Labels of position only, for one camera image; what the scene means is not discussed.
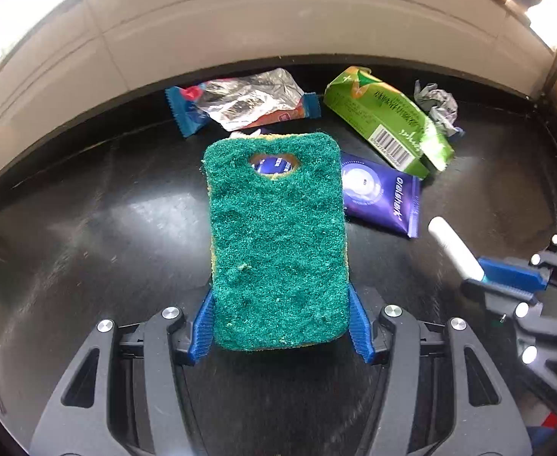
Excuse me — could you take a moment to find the green cardboard carton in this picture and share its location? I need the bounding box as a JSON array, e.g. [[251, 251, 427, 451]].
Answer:
[[323, 65, 455, 180]]

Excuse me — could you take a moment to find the purple packet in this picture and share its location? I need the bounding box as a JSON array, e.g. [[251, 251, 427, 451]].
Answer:
[[340, 152, 422, 239]]

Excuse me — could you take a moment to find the green and yellow sponge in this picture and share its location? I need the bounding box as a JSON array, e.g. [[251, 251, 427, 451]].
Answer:
[[201, 130, 350, 352]]

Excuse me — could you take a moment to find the crumpled grey foil ball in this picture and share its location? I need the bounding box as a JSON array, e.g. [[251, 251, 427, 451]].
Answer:
[[412, 80, 465, 139]]

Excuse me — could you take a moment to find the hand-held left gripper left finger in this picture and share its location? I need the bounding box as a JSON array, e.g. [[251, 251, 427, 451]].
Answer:
[[30, 287, 215, 456]]

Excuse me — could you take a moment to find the blue foil snack wrapper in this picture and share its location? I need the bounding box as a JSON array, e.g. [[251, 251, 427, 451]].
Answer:
[[164, 67, 322, 139]]

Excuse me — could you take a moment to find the white plastic tube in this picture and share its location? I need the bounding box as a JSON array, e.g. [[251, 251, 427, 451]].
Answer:
[[428, 217, 486, 282]]

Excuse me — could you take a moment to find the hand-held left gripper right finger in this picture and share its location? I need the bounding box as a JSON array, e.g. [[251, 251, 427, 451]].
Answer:
[[347, 285, 533, 456]]

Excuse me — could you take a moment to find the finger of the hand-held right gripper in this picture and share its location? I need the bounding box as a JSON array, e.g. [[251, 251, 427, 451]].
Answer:
[[461, 278, 557, 407], [478, 234, 557, 291]]

